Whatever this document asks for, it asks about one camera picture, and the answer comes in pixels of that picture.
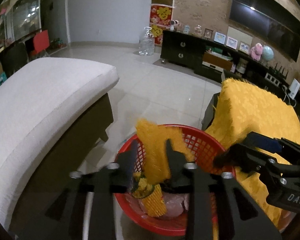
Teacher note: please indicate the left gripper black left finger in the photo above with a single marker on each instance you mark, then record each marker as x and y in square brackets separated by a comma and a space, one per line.
[69, 207]

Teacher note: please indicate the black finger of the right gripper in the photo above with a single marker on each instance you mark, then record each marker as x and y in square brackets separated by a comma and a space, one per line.
[246, 158]
[283, 147]

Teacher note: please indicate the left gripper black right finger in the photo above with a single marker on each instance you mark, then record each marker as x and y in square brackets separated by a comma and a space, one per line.
[238, 215]

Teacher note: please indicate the yellow tablecloth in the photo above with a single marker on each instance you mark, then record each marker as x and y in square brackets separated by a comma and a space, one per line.
[243, 108]

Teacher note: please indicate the white air purifier device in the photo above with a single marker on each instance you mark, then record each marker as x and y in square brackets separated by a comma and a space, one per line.
[294, 88]

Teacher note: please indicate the black wifi router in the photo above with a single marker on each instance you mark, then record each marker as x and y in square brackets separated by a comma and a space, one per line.
[279, 72]

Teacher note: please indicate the red mesh waste basket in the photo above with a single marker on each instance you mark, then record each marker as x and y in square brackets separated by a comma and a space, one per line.
[204, 148]

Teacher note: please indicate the light blue globe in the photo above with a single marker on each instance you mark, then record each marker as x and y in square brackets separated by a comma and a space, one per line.
[267, 55]

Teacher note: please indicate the black TV cabinet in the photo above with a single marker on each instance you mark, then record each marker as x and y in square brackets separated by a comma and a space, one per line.
[209, 59]

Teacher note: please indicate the pink plush toy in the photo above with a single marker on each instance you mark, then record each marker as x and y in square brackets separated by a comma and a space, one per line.
[256, 52]

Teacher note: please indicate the white sofa cushion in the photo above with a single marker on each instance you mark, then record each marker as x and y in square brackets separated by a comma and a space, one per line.
[52, 111]

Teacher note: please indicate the clear large water bottle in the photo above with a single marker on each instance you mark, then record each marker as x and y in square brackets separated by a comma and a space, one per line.
[146, 42]

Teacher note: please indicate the red festive poster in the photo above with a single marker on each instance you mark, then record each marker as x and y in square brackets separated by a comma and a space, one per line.
[160, 20]

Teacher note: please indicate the red chair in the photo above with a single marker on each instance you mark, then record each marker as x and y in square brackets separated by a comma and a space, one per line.
[40, 42]

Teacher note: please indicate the wall mounted black television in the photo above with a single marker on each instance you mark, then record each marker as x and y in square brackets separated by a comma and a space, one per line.
[270, 20]

